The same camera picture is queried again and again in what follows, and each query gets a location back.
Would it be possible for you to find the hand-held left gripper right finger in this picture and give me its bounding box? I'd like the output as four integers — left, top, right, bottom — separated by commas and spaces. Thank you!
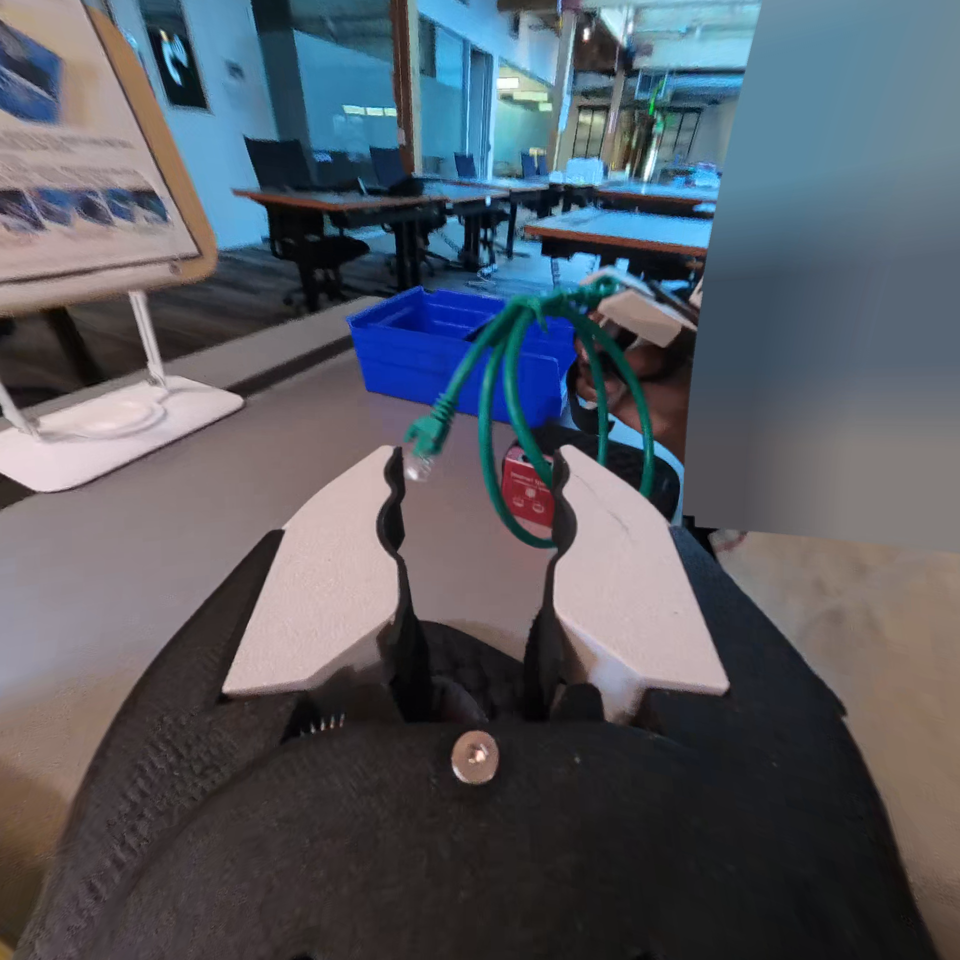
549, 444, 730, 725

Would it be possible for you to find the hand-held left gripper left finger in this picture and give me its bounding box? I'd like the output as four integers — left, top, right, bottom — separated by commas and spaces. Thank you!
222, 444, 412, 702

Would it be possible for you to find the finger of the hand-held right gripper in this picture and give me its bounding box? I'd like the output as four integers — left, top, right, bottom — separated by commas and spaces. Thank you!
596, 288, 697, 348
579, 267, 654, 301

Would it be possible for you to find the red ethernet splitter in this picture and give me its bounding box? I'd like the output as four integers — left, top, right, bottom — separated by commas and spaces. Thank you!
501, 442, 558, 535

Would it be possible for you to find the green ethernet cable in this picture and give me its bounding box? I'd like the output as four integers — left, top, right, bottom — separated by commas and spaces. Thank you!
405, 281, 657, 550

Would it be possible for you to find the blue plastic bin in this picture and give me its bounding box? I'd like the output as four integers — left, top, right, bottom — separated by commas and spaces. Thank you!
346, 286, 577, 425

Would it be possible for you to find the wooden top office desk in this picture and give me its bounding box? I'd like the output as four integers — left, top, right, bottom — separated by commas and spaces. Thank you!
232, 178, 519, 297
523, 206, 714, 280

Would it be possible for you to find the person's right hand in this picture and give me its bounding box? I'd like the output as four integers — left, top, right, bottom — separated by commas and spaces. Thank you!
573, 333, 690, 460

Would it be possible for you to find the person's beige sweatshirt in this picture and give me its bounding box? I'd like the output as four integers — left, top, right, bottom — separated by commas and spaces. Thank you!
708, 528, 960, 960

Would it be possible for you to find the black office chair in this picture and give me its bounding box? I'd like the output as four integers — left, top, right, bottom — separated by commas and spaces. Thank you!
243, 135, 372, 312

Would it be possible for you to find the white document stand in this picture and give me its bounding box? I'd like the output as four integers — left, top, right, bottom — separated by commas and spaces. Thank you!
0, 0, 245, 494

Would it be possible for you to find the black wall sign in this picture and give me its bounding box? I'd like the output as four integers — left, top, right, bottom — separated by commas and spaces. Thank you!
144, 26, 213, 114

